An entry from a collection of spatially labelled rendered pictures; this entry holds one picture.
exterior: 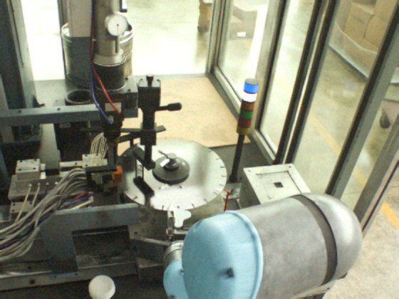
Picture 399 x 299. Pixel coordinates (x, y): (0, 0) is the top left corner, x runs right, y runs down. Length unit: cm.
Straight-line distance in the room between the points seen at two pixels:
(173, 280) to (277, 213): 34
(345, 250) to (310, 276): 5
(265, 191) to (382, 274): 133
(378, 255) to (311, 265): 204
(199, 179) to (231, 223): 72
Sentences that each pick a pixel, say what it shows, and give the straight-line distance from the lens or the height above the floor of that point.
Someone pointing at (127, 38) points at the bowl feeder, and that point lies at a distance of 164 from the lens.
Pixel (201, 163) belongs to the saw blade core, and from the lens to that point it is 118.
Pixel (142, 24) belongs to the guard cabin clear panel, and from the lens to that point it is 205.
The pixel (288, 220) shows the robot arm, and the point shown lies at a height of 139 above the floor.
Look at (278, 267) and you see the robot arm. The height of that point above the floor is 137.
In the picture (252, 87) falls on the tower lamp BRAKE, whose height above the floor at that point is 115.
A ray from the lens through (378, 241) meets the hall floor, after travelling 255.
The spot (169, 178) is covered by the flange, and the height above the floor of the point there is 96.
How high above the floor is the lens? 169
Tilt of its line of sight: 37 degrees down
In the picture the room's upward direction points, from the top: 7 degrees clockwise
